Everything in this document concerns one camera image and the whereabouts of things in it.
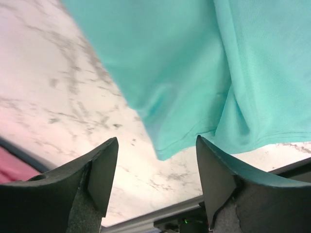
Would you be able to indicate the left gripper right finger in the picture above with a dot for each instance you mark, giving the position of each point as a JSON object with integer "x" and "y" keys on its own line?
{"x": 240, "y": 198}

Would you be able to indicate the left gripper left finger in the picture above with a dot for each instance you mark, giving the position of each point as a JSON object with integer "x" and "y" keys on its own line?
{"x": 72, "y": 198}

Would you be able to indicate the pink folded t shirt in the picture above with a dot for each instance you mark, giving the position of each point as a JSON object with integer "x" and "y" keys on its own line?
{"x": 13, "y": 169}

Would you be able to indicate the aluminium rail frame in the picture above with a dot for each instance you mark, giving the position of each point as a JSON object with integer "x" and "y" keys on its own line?
{"x": 145, "y": 223}

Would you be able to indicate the teal t shirt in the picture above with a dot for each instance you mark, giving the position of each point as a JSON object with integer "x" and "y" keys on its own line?
{"x": 237, "y": 72}

